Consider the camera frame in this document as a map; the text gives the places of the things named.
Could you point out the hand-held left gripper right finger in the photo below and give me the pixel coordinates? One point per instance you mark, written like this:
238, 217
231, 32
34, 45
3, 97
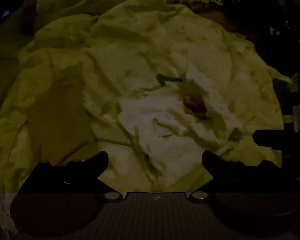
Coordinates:
211, 161

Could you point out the brown cloth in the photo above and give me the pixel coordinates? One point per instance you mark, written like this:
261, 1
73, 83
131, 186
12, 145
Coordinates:
222, 20

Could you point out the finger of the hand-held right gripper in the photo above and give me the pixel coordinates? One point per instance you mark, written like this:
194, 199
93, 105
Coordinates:
267, 138

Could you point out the white small printed garment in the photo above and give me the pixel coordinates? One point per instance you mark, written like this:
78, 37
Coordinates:
165, 142

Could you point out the pale leaf-print bed blanket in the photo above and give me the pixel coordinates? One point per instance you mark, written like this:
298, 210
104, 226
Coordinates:
140, 30

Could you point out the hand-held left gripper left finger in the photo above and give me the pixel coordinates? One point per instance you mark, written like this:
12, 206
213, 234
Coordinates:
100, 161

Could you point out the black patterned cloth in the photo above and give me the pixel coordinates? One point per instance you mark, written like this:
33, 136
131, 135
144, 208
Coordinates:
260, 10

